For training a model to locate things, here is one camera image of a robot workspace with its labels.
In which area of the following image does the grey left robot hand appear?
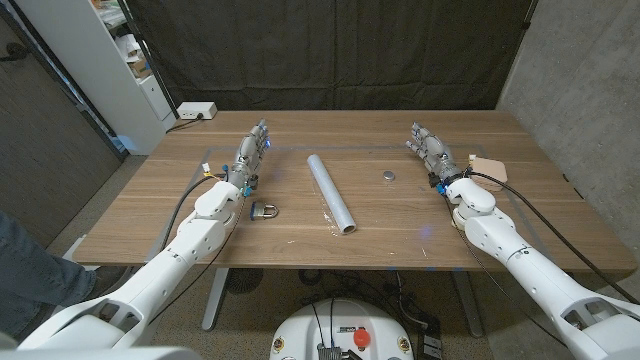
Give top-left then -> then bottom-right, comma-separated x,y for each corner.
227,118 -> 272,191

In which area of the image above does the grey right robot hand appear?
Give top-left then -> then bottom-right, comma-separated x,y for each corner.
404,121 -> 466,189

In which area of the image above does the plastic wrap roll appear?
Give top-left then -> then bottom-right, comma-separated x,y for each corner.
306,153 -> 358,236

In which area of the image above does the pink jewelry box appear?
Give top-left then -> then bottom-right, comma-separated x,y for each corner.
468,154 -> 509,193

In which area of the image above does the white power strip box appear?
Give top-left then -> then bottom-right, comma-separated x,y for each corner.
176,101 -> 219,121

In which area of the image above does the cardboard box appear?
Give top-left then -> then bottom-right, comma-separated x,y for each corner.
127,57 -> 153,79

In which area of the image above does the silver padlock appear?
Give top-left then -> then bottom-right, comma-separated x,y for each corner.
249,200 -> 280,222

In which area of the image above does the black round floor object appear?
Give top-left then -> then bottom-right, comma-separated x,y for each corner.
225,268 -> 265,295

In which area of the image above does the black backdrop curtain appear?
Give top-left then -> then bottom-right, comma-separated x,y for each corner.
124,0 -> 539,112

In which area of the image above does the black backdrop stand pole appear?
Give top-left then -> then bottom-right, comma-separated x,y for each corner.
497,0 -> 540,109
117,0 -> 180,120

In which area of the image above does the white robot torso base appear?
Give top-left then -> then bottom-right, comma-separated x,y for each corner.
269,298 -> 415,360

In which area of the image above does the white shelf cabinet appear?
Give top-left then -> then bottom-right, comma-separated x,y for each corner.
14,0 -> 177,156

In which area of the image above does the black floor power strip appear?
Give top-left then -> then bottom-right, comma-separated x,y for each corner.
417,319 -> 444,360

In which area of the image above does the person in blue jeans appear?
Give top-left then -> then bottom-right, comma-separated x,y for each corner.
0,209 -> 99,341

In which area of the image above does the black power strip cable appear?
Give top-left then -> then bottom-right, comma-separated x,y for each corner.
165,113 -> 205,134

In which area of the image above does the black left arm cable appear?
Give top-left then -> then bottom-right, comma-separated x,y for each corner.
159,172 -> 229,251

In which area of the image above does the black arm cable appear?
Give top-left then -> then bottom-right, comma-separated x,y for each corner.
467,169 -> 640,304
159,172 -> 229,251

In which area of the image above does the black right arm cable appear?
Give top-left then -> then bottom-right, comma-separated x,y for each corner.
467,169 -> 640,304

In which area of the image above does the black door handle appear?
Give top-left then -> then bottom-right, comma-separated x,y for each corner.
0,42 -> 29,62

